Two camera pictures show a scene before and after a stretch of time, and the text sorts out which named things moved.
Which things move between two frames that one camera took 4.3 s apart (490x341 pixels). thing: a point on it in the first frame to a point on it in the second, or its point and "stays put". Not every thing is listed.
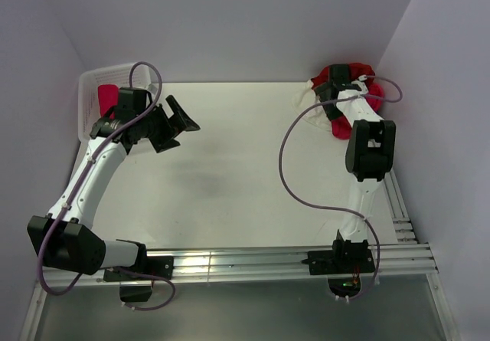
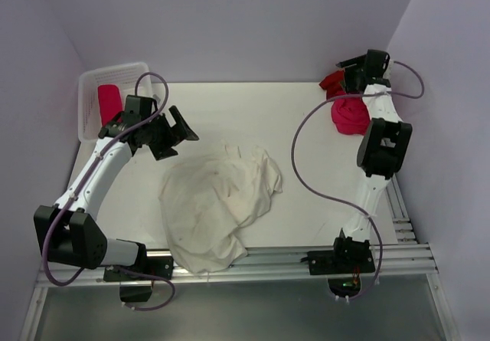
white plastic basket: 89,106 stays put
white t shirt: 318,115 to 207,199
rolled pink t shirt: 108,96 stays put
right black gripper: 322,92 to 359,60
